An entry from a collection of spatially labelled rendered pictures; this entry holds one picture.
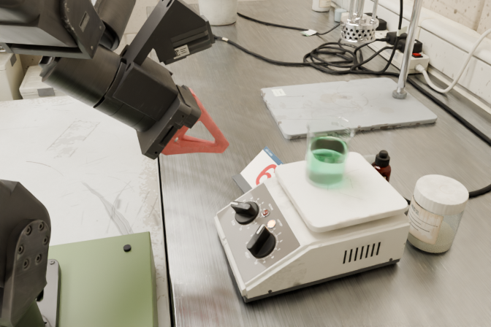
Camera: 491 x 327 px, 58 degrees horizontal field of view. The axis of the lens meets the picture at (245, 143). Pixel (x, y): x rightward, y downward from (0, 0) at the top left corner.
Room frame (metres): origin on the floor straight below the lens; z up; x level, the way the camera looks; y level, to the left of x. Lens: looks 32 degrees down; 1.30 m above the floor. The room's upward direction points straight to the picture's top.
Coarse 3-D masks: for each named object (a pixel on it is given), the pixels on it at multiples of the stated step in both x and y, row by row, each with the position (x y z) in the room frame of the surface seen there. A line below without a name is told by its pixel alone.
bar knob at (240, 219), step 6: (234, 204) 0.41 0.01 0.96; (240, 204) 0.41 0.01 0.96; (246, 204) 0.40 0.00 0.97; (252, 204) 0.41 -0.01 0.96; (240, 210) 0.40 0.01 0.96; (246, 210) 0.40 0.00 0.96; (252, 210) 0.40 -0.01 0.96; (258, 210) 0.40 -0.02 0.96; (240, 216) 0.40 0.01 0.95; (246, 216) 0.40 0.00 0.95; (252, 216) 0.40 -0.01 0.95; (240, 222) 0.40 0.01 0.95; (246, 222) 0.39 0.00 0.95
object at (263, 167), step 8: (264, 152) 0.56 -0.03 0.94; (256, 160) 0.56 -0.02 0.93; (264, 160) 0.55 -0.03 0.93; (272, 160) 0.54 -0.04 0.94; (248, 168) 0.55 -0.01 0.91; (256, 168) 0.54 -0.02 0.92; (264, 168) 0.54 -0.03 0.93; (272, 168) 0.53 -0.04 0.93; (248, 176) 0.54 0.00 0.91; (256, 176) 0.53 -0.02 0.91; (264, 176) 0.52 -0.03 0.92; (272, 176) 0.52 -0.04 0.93; (256, 184) 0.52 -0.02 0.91
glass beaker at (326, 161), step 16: (320, 112) 0.45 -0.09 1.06; (336, 112) 0.45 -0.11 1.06; (320, 128) 0.45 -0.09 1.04; (336, 128) 0.45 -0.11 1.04; (352, 128) 0.43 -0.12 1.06; (320, 144) 0.41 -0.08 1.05; (336, 144) 0.40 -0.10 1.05; (320, 160) 0.41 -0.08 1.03; (336, 160) 0.40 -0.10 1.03; (304, 176) 0.43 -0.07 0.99; (320, 176) 0.41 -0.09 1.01; (336, 176) 0.40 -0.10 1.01
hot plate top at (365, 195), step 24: (288, 168) 0.45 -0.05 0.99; (360, 168) 0.45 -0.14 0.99; (288, 192) 0.40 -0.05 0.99; (312, 192) 0.40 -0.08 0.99; (336, 192) 0.40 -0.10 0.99; (360, 192) 0.40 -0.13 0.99; (384, 192) 0.40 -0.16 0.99; (312, 216) 0.36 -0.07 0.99; (336, 216) 0.36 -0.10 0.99; (360, 216) 0.36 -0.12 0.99; (384, 216) 0.36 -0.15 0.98
